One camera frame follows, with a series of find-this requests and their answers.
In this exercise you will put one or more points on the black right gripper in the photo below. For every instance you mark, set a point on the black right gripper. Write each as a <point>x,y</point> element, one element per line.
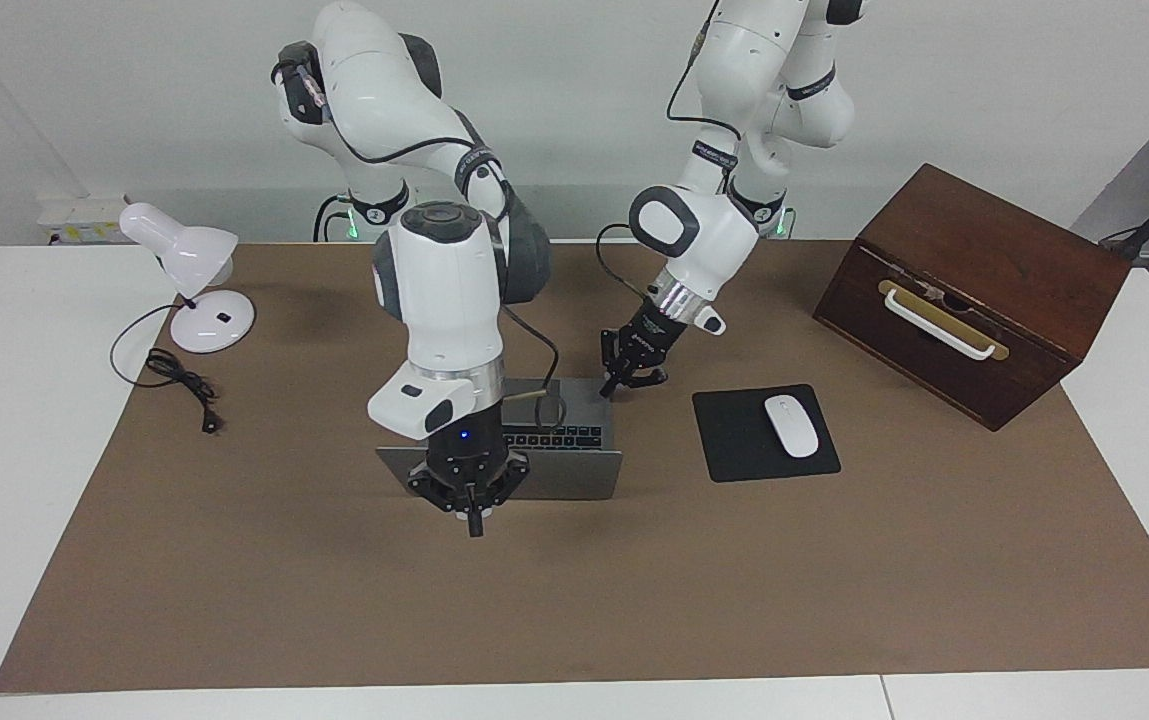
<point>464,450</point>

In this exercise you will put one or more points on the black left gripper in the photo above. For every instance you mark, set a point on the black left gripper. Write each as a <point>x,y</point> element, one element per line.
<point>644,335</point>

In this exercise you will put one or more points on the grey laptop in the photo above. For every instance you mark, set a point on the grey laptop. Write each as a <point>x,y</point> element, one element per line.
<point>574,475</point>

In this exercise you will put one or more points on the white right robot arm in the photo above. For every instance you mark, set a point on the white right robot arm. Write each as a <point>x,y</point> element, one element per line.
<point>444,290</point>

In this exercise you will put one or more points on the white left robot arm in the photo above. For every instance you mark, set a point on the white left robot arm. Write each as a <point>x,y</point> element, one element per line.
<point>704,235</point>

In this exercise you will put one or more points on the brown table mat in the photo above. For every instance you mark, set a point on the brown table mat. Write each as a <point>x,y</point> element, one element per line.
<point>534,600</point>

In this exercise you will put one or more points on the black mouse pad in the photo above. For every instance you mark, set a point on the black mouse pad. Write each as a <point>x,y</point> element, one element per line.
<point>734,440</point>

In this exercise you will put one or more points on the white computer mouse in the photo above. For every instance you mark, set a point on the white computer mouse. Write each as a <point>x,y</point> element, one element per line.
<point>792,427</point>

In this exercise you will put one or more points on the white desk lamp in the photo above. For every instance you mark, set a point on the white desk lamp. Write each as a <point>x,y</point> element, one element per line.
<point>204,325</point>

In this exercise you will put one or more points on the dark brown wooden box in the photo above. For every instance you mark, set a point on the dark brown wooden box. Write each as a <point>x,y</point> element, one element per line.
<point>994,250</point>

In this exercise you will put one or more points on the white power strip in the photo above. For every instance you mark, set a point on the white power strip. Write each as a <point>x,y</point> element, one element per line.
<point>84,215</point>

